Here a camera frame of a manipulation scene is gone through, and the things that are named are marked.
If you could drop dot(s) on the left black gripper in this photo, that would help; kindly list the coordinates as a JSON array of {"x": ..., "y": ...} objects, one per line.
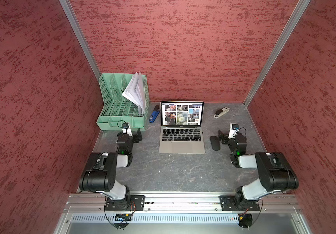
[{"x": 136, "y": 136}]

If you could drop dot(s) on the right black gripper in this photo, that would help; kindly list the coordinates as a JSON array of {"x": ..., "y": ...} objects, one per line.
[{"x": 225, "y": 137}]

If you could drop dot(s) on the black wireless mouse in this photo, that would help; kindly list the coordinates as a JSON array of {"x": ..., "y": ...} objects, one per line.
[{"x": 215, "y": 143}]

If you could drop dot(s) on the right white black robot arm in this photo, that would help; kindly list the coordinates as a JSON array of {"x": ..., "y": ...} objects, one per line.
[{"x": 274, "y": 175}]

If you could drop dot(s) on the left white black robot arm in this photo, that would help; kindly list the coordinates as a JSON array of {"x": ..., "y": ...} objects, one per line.
[{"x": 99, "y": 175}]

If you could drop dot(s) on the silver open laptop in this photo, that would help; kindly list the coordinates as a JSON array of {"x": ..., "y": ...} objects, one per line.
[{"x": 181, "y": 127}]

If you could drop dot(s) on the beige black stapler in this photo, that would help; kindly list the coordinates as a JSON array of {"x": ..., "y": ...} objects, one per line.
[{"x": 219, "y": 113}]

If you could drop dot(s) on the blue stapler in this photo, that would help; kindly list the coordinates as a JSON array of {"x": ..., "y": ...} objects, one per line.
[{"x": 154, "y": 114}]

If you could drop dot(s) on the green plastic file organizer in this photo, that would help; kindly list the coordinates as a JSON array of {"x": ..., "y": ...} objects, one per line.
[{"x": 117, "y": 108}]

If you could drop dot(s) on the white paper stack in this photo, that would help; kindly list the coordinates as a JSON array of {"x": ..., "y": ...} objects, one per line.
[{"x": 135, "y": 92}]

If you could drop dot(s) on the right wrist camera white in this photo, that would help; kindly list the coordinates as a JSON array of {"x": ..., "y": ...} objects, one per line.
[{"x": 234, "y": 128}]

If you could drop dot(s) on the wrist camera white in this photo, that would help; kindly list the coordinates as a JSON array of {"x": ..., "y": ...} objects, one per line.
[
  {"x": 234, "y": 128},
  {"x": 126, "y": 129}
]

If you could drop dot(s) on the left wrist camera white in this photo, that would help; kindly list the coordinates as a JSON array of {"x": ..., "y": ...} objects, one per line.
[{"x": 126, "y": 129}]

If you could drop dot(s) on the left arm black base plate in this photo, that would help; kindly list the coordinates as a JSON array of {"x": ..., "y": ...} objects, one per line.
[{"x": 129, "y": 203}]

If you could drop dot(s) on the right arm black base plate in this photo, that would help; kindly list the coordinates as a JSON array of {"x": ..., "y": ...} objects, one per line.
[{"x": 238, "y": 204}]

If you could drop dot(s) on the aluminium front rail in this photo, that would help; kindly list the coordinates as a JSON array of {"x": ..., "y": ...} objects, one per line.
[{"x": 182, "y": 202}]

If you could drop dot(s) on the white perforated cable duct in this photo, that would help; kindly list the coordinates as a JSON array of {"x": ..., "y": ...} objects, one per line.
[{"x": 140, "y": 218}]

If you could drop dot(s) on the right aluminium corner post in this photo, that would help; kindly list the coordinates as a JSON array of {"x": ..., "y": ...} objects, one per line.
[{"x": 283, "y": 38}]

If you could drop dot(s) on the aluminium corner post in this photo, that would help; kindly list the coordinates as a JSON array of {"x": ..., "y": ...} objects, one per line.
[
  {"x": 283, "y": 38},
  {"x": 73, "y": 21}
]

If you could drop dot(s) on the left aluminium corner post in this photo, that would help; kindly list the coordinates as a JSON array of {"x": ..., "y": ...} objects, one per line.
[{"x": 73, "y": 21}]

